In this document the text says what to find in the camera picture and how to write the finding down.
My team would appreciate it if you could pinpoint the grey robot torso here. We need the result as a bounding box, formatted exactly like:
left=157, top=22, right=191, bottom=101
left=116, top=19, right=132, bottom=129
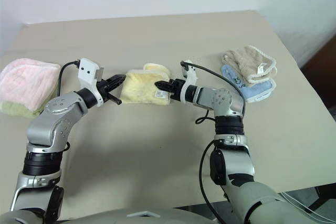
left=0, top=206, right=232, bottom=224

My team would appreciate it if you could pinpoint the blue towel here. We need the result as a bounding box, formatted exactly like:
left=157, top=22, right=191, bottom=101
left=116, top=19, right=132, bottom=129
left=221, top=63, right=277, bottom=103

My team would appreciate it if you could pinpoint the green folded towel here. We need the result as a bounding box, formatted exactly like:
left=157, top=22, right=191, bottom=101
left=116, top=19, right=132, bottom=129
left=1, top=100, right=44, bottom=119

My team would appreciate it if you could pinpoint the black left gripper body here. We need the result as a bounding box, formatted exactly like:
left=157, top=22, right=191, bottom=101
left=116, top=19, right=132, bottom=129
left=97, top=78, right=123, bottom=105

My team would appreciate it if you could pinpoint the yellow towel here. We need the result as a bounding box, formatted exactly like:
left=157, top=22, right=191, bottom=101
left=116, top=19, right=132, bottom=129
left=120, top=62, right=172, bottom=105

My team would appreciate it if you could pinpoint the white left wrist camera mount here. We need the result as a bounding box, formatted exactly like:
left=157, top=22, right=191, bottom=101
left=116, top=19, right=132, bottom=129
left=77, top=57, right=106, bottom=107

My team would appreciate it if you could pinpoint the beige towel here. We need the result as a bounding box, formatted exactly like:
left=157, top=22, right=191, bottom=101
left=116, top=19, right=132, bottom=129
left=222, top=45, right=278, bottom=85

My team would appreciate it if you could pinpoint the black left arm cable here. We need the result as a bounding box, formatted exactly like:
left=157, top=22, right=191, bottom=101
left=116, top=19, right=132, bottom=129
left=56, top=60, right=81, bottom=96

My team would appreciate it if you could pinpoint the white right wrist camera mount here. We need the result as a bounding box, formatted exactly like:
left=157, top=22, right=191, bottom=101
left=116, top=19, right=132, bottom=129
left=180, top=59, right=198, bottom=104

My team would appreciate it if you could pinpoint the pink folded towel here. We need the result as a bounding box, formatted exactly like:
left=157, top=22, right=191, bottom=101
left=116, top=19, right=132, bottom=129
left=0, top=58, right=60, bottom=111

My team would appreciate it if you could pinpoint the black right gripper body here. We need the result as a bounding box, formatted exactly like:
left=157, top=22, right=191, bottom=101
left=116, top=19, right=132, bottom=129
left=167, top=78, right=186, bottom=102

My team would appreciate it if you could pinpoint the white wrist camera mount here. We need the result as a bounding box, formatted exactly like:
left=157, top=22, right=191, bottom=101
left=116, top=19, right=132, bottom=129
left=77, top=57, right=106, bottom=107
left=180, top=59, right=198, bottom=104

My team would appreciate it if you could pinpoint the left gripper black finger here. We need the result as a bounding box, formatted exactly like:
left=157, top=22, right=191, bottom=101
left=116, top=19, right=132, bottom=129
left=110, top=77, right=127, bottom=90
left=107, top=73, right=127, bottom=83

